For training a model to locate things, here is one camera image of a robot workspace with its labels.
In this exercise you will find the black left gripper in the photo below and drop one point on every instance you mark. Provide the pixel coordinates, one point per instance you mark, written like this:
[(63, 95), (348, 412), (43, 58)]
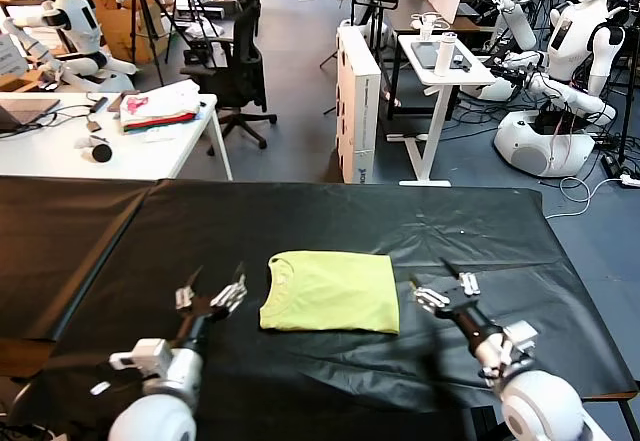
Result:
[(197, 321)]

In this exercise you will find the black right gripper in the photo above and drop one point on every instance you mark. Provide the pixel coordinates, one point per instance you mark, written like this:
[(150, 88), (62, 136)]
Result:
[(470, 321)]

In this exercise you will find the yellow-green t-shirt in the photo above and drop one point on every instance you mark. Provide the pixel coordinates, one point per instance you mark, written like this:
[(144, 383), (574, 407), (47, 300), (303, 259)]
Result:
[(330, 291)]

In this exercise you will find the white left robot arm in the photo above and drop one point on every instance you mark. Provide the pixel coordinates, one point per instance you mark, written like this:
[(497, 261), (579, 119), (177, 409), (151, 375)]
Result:
[(155, 421)]

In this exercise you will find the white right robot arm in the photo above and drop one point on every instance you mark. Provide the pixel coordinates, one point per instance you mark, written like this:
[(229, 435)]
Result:
[(540, 406)]

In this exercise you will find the stack of folded clothes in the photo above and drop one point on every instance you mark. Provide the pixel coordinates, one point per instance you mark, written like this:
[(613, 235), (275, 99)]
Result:
[(160, 103)]

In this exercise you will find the black vinyl table cover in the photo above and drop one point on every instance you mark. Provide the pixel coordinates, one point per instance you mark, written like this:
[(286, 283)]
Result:
[(350, 221), (50, 251)]

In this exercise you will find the clear plastic bag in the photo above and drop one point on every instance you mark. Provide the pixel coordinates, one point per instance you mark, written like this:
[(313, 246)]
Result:
[(161, 134)]

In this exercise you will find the black round speaker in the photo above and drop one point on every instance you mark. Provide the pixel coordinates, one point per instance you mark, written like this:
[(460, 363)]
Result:
[(101, 154)]

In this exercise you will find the white standing desk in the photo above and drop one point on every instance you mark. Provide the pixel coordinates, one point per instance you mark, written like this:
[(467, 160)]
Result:
[(435, 111)]

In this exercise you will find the small square grey device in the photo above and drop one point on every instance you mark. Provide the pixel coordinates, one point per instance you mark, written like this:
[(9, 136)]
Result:
[(93, 125)]

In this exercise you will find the white office desk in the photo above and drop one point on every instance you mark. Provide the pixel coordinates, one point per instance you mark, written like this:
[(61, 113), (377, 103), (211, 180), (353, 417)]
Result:
[(50, 161)]

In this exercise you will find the white power strip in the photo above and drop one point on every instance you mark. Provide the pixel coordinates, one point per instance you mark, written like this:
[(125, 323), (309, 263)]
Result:
[(631, 180)]

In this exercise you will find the tall white cardboard box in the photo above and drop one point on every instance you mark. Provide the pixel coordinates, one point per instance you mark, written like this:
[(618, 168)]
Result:
[(357, 91)]

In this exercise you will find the black usb hub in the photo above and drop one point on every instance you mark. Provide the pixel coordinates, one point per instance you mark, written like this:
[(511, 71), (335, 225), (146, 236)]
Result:
[(100, 104)]

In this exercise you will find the black handheld device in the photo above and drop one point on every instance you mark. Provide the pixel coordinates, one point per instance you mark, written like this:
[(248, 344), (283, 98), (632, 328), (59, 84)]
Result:
[(462, 63)]

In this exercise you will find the white insulated bottle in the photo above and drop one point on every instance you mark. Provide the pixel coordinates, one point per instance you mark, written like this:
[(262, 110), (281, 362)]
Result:
[(445, 56)]

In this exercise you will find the dark tablet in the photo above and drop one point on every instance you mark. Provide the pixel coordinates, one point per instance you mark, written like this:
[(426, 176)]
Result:
[(425, 56)]

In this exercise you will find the black office chair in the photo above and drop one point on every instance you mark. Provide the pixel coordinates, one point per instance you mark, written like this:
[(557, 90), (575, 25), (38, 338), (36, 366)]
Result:
[(245, 61)]

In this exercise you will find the grey laptop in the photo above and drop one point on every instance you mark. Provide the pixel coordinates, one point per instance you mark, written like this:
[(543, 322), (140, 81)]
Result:
[(25, 111)]

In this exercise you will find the white vr controllers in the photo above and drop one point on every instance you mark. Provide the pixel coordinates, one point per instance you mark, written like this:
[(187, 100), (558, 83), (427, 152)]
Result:
[(427, 23)]

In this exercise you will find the black stand pole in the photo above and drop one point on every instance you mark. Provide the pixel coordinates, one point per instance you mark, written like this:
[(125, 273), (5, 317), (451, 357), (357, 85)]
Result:
[(627, 86)]

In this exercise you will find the dark wooden table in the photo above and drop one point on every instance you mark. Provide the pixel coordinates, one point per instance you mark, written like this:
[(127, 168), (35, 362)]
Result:
[(465, 21)]

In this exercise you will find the white humanoid robot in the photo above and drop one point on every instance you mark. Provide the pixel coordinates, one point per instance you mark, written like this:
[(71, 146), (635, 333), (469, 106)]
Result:
[(80, 21), (570, 46), (520, 21)]

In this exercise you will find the brown cardboard box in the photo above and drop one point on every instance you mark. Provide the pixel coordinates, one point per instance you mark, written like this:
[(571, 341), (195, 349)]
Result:
[(117, 31)]

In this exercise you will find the white paper sign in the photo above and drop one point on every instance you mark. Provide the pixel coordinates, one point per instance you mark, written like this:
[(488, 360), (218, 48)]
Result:
[(12, 56)]

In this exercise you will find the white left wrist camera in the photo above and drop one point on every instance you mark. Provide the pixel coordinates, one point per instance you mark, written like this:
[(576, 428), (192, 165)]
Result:
[(147, 353)]

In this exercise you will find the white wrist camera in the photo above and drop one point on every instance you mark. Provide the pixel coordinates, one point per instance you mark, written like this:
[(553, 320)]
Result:
[(147, 353), (522, 333)]

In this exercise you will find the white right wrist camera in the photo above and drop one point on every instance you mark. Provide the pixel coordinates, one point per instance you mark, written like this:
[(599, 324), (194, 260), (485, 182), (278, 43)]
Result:
[(522, 333)]

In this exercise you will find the black camera tripod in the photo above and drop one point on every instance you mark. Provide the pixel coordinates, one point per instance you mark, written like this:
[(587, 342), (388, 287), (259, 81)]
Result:
[(197, 11), (140, 11)]

